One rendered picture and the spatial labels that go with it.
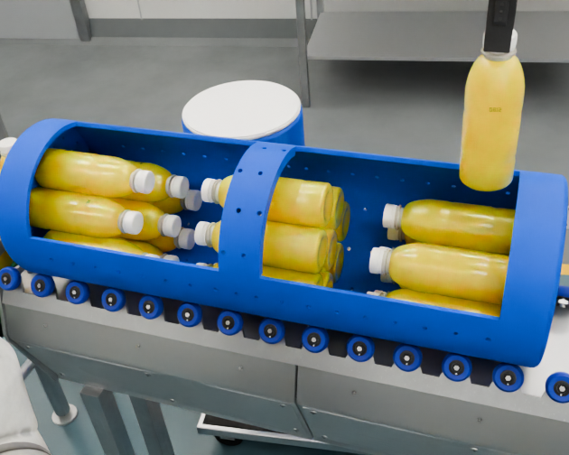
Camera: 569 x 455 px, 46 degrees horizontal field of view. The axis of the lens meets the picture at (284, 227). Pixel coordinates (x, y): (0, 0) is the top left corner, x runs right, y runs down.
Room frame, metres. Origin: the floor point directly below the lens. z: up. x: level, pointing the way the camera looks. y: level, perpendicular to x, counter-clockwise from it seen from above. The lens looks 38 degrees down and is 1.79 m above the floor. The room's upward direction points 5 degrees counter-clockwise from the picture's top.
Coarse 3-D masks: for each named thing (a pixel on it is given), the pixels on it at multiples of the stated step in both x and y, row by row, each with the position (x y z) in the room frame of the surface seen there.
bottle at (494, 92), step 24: (480, 72) 0.74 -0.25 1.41; (504, 72) 0.73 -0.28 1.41; (480, 96) 0.73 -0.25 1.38; (504, 96) 0.72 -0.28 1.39; (480, 120) 0.73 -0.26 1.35; (504, 120) 0.72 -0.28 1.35; (480, 144) 0.73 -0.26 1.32; (504, 144) 0.72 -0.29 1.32; (480, 168) 0.73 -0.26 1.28; (504, 168) 0.72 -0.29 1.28
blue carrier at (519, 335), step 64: (64, 128) 1.04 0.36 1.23; (128, 128) 1.04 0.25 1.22; (0, 192) 0.93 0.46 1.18; (256, 192) 0.81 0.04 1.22; (384, 192) 0.95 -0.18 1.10; (448, 192) 0.90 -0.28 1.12; (512, 192) 0.86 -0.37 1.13; (64, 256) 0.86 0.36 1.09; (128, 256) 0.82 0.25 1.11; (192, 256) 0.98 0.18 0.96; (256, 256) 0.75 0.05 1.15; (512, 256) 0.65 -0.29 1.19; (320, 320) 0.71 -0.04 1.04; (384, 320) 0.67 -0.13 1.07; (448, 320) 0.64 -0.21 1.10; (512, 320) 0.61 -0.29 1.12
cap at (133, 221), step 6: (126, 216) 0.91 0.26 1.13; (132, 216) 0.91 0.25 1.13; (138, 216) 0.92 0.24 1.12; (126, 222) 0.90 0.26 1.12; (132, 222) 0.90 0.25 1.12; (138, 222) 0.91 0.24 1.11; (126, 228) 0.90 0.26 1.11; (132, 228) 0.89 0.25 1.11; (138, 228) 0.91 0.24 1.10; (132, 234) 0.90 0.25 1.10
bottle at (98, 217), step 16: (32, 192) 0.98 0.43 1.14; (48, 192) 0.98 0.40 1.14; (64, 192) 0.97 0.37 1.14; (32, 208) 0.95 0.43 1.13; (48, 208) 0.94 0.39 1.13; (64, 208) 0.93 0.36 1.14; (80, 208) 0.93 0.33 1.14; (96, 208) 0.92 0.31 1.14; (112, 208) 0.92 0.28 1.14; (32, 224) 0.95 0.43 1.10; (48, 224) 0.94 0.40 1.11; (64, 224) 0.92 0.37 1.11; (80, 224) 0.91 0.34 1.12; (96, 224) 0.90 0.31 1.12; (112, 224) 0.90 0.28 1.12
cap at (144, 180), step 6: (138, 174) 0.95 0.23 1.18; (144, 174) 0.95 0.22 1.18; (150, 174) 0.96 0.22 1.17; (138, 180) 0.95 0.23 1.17; (144, 180) 0.94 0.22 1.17; (150, 180) 0.96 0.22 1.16; (138, 186) 0.94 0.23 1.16; (144, 186) 0.94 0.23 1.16; (150, 186) 0.96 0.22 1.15; (144, 192) 0.94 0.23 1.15
